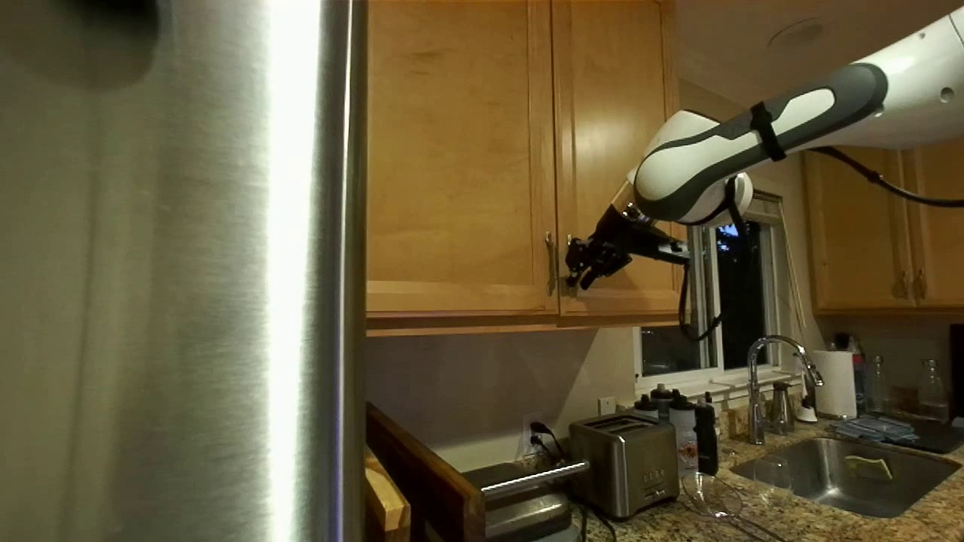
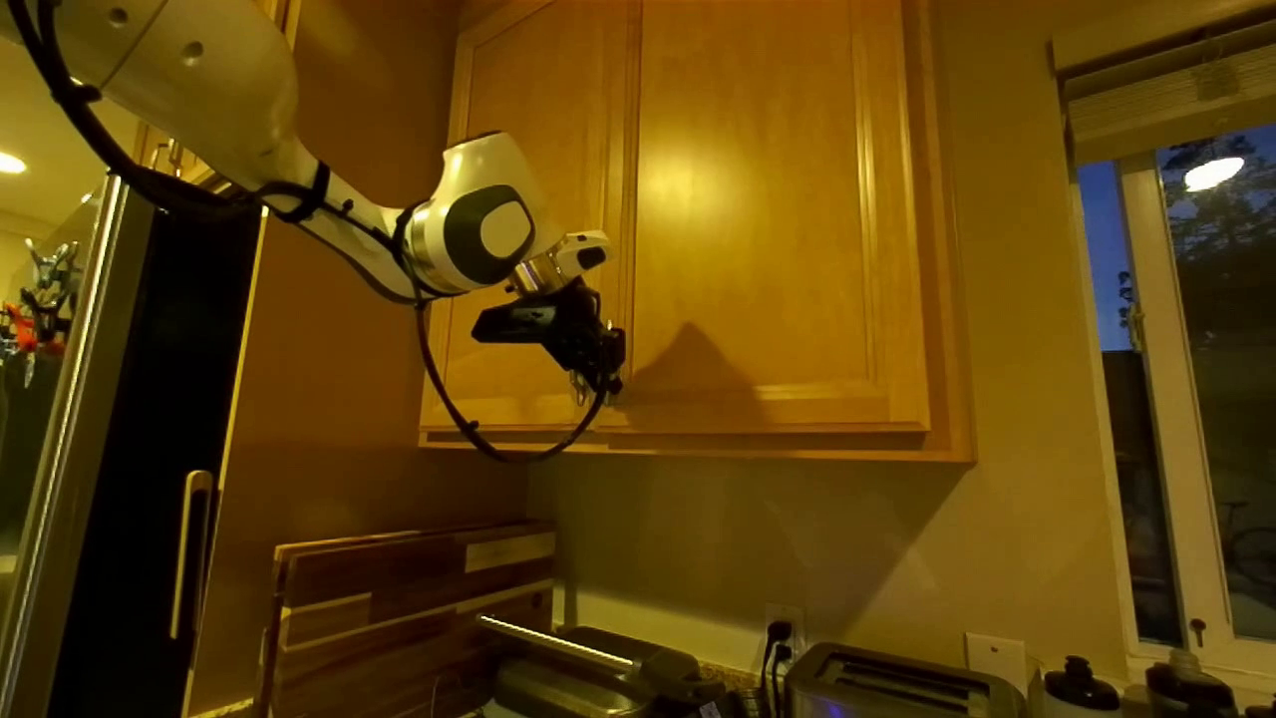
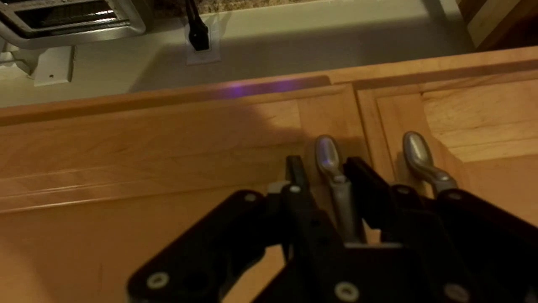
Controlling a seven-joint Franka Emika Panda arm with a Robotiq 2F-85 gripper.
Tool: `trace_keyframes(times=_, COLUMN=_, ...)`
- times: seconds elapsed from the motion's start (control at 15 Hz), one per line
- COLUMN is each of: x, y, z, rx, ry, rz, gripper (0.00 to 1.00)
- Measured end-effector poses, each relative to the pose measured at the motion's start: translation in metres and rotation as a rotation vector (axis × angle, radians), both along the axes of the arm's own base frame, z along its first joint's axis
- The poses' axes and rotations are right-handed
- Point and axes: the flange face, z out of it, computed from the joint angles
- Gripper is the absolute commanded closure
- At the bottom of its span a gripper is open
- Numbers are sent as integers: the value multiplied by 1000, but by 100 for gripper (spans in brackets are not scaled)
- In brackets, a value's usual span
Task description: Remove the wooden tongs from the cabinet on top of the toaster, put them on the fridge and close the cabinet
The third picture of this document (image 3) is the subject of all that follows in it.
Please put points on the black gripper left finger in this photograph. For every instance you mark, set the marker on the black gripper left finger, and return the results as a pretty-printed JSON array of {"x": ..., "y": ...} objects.
[{"x": 212, "y": 246}]

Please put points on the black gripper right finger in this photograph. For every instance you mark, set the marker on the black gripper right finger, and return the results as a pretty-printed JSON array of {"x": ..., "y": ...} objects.
[{"x": 465, "y": 241}]

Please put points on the wooden cabinet door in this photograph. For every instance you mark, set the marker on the wooden cabinet door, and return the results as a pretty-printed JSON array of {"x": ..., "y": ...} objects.
[
  {"x": 481, "y": 118},
  {"x": 140, "y": 162}
]

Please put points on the silver toaster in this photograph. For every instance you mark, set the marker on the silver toaster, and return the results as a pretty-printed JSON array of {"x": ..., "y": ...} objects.
[{"x": 73, "y": 19}]

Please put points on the black power plug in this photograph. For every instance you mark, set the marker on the black power plug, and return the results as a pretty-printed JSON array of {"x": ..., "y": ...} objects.
[{"x": 197, "y": 27}]

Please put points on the wooden wall cabinet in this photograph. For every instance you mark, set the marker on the wooden wall cabinet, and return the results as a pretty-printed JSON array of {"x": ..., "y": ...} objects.
[{"x": 169, "y": 98}]

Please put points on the white wall outlet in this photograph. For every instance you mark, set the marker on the white wall outlet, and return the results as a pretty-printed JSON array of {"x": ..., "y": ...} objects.
[{"x": 216, "y": 53}]

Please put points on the white wall switch plate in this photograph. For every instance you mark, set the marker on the white wall switch plate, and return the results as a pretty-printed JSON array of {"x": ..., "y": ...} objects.
[{"x": 53, "y": 66}]

